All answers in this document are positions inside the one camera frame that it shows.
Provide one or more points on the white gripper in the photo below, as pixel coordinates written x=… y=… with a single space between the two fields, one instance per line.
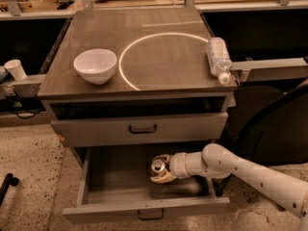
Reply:
x=176 y=166

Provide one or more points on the clear plastic water bottle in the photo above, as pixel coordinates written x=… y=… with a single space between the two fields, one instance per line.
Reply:
x=219 y=60

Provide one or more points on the white bowl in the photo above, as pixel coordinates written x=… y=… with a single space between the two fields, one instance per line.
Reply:
x=96 y=66

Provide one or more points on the open lower grey drawer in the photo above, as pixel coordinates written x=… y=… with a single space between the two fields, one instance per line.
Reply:
x=116 y=186

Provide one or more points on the orange soda can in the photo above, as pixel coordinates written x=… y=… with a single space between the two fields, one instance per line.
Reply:
x=158 y=167

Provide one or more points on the grey drawer cabinet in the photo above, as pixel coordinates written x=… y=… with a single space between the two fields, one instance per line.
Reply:
x=161 y=69

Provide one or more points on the upper grey drawer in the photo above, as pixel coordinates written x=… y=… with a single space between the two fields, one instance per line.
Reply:
x=140 y=129

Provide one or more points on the grey metal rail left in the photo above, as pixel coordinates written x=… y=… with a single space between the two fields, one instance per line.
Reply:
x=26 y=88

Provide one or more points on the white paper cup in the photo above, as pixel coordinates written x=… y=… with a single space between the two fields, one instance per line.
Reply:
x=16 y=69

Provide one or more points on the black stand foot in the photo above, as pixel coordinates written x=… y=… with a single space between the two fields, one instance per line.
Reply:
x=9 y=180

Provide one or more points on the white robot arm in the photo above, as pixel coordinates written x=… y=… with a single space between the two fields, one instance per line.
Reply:
x=216 y=161

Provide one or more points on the black office chair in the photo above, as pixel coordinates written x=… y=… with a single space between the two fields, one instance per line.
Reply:
x=268 y=126

